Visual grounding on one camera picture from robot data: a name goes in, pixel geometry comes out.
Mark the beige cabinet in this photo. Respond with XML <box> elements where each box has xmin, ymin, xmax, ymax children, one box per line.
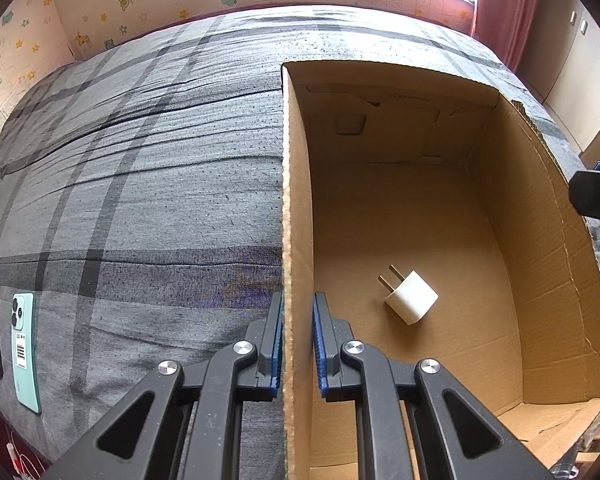
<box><xmin>517</xmin><ymin>0</ymin><xmax>600</xmax><ymax>161</ymax></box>

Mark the white charger plug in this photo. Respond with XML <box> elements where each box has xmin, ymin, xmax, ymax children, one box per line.
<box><xmin>377</xmin><ymin>264</ymin><xmax>440</xmax><ymax>326</ymax></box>

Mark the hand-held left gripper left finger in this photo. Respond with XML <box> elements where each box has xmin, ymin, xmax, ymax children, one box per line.
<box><xmin>45</xmin><ymin>290</ymin><xmax>285</xmax><ymax>480</ymax></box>

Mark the brown cardboard box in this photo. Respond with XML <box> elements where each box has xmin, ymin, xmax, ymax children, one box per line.
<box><xmin>280</xmin><ymin>60</ymin><xmax>600</xmax><ymax>480</ymax></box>

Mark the dark red curtain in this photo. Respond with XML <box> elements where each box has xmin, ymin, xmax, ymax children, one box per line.
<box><xmin>472</xmin><ymin>0</ymin><xmax>548</xmax><ymax>73</ymax></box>

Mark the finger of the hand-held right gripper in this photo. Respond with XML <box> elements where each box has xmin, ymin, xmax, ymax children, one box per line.
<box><xmin>569</xmin><ymin>161</ymin><xmax>600</xmax><ymax>223</ymax></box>

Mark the mint green smartphone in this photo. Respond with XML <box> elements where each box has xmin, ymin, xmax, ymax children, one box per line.
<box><xmin>11</xmin><ymin>291</ymin><xmax>43</xmax><ymax>415</ymax></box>

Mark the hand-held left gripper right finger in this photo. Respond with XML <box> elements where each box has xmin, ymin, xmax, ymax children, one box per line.
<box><xmin>312</xmin><ymin>291</ymin><xmax>556</xmax><ymax>480</ymax></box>

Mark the grey plaid bedsheet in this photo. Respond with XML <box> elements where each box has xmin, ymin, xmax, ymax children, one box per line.
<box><xmin>0</xmin><ymin>5</ymin><xmax>600</xmax><ymax>480</ymax></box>

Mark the white cable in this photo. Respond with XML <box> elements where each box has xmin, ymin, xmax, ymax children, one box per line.
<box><xmin>7</xmin><ymin>440</ymin><xmax>46</xmax><ymax>478</ymax></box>

